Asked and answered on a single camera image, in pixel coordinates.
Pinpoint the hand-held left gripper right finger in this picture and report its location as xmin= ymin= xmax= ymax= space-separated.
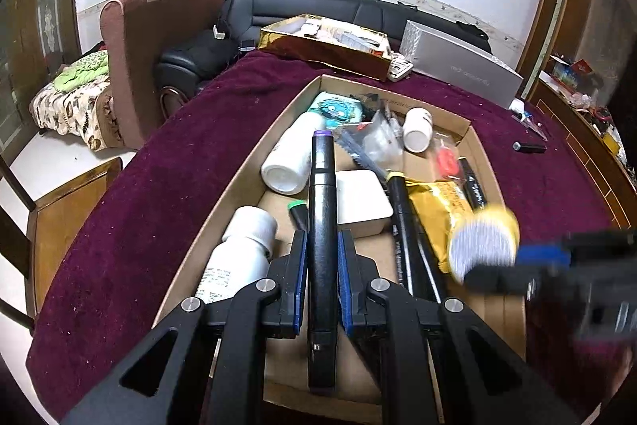
xmin=337 ymin=228 xmax=580 ymax=425

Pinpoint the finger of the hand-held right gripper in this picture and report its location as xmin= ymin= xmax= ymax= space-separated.
xmin=463 ymin=263 xmax=545 ymax=294
xmin=518 ymin=238 xmax=578 ymax=267

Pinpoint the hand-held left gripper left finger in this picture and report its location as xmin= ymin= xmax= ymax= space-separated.
xmin=60 ymin=228 xmax=309 ymax=425

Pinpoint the cardboard box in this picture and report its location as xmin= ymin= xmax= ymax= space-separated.
xmin=152 ymin=75 xmax=528 ymax=423

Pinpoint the yellow-headed black-handled mallet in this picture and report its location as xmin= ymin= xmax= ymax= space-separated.
xmin=446 ymin=205 xmax=521 ymax=284

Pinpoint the white bottle green label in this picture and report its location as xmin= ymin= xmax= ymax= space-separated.
xmin=191 ymin=205 xmax=278 ymax=306

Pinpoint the purple-capped black marker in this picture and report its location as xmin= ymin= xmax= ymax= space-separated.
xmin=306 ymin=129 xmax=339 ymax=393

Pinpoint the green-capped black marker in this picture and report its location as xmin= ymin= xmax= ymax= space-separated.
xmin=287 ymin=200 xmax=310 ymax=237

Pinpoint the white rectangular box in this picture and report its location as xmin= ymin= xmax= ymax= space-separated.
xmin=336 ymin=169 xmax=394 ymax=237

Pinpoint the gold foil packet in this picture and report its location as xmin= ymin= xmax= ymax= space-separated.
xmin=405 ymin=178 xmax=498 ymax=271

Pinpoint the clear package with red tool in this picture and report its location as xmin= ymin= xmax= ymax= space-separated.
xmin=433 ymin=131 xmax=466 ymax=182

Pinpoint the plain white bottle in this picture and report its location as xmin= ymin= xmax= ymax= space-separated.
xmin=260 ymin=111 xmax=324 ymax=196

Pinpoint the clear plastic bag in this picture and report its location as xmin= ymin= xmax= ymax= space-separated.
xmin=333 ymin=109 xmax=406 ymax=172

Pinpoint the white bottle red label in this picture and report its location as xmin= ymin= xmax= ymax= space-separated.
xmin=402 ymin=107 xmax=433 ymax=153

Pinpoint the blue printed tissue pack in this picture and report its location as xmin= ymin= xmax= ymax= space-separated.
xmin=307 ymin=90 xmax=366 ymax=132

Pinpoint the wooden cabinet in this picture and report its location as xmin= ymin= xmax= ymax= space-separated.
xmin=518 ymin=71 xmax=637 ymax=237

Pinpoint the clear pen package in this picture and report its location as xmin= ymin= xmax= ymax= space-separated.
xmin=512 ymin=109 xmax=551 ymax=142

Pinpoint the pile of cabinet clutter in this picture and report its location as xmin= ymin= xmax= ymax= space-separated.
xmin=547 ymin=54 xmax=637 ymax=167

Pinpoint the long grey box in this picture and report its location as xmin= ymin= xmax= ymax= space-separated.
xmin=401 ymin=19 xmax=524 ymax=110

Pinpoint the small white packet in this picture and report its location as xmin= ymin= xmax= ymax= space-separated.
xmin=387 ymin=54 xmax=414 ymax=82

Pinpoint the black bag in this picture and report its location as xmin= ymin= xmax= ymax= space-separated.
xmin=455 ymin=21 xmax=491 ymax=55

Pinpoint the gold gift box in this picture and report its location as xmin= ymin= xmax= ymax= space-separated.
xmin=257 ymin=13 xmax=391 ymax=82

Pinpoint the wooden chair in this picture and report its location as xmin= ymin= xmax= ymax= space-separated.
xmin=0 ymin=156 xmax=123 ymax=336

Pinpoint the brown armchair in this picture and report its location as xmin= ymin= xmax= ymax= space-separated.
xmin=100 ymin=0 xmax=228 ymax=151

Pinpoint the black leather sofa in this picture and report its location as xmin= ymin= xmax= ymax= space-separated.
xmin=158 ymin=0 xmax=493 ymax=107

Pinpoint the floral blanket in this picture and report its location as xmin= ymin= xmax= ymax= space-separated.
xmin=30 ymin=51 xmax=123 ymax=152

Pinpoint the green blanket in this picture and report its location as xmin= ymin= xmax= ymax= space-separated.
xmin=54 ymin=51 xmax=110 ymax=90

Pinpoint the wooden door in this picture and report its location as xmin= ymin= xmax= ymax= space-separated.
xmin=0 ymin=0 xmax=88 ymax=152

